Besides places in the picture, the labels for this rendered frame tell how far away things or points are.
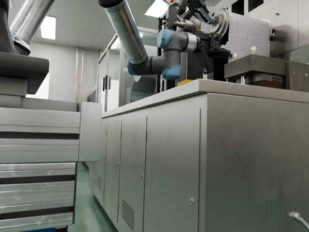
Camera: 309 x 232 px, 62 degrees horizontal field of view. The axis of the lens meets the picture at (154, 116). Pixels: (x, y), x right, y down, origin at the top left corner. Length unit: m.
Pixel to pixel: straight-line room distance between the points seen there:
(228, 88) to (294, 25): 0.66
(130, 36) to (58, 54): 5.83
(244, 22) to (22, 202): 1.16
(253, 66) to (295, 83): 0.19
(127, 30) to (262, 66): 0.51
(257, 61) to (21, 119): 0.83
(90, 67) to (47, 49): 1.06
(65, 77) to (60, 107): 6.20
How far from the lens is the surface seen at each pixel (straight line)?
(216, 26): 1.27
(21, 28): 1.09
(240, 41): 1.27
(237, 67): 1.06
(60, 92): 6.54
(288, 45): 1.41
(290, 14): 1.45
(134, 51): 0.98
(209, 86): 0.80
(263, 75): 1.04
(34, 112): 0.39
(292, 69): 1.11
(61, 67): 6.65
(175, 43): 1.04
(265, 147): 0.93
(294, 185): 1.04
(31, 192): 0.40
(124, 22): 0.90
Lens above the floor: 0.73
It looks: 4 degrees up
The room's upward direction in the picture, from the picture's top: 2 degrees clockwise
